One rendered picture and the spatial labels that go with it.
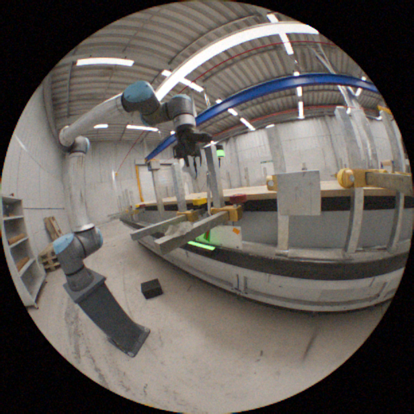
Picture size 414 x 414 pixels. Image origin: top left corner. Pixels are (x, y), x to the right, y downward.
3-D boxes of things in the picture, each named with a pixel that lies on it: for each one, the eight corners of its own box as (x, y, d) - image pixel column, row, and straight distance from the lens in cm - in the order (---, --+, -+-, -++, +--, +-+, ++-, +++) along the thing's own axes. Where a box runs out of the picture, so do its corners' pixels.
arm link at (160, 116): (137, 103, 61) (164, 93, 58) (148, 115, 69) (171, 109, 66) (136, 119, 56) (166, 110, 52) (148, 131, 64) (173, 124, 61)
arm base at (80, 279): (75, 296, 80) (65, 279, 76) (66, 284, 98) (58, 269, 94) (99, 277, 83) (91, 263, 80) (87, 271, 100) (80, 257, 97)
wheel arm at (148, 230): (134, 242, 51) (130, 232, 50) (132, 241, 54) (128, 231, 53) (205, 214, 73) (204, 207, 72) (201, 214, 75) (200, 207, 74)
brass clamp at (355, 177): (380, 187, 48) (380, 169, 48) (349, 188, 41) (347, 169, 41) (371, 185, 53) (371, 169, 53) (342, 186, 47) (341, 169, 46)
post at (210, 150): (226, 255, 56) (210, 142, 50) (220, 253, 58) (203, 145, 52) (230, 251, 58) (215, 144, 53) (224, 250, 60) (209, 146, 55)
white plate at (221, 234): (242, 251, 49) (240, 227, 45) (195, 240, 64) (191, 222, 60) (242, 250, 49) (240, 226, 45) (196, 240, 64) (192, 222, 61)
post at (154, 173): (164, 232, 90) (152, 169, 88) (161, 230, 94) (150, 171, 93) (169, 230, 92) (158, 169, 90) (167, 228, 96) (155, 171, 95)
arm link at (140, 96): (53, 133, 97) (151, 72, 51) (67, 137, 101) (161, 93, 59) (49, 152, 93) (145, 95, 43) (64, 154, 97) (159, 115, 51)
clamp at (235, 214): (237, 222, 45) (236, 208, 43) (209, 220, 52) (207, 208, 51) (243, 217, 49) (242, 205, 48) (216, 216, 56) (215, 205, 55)
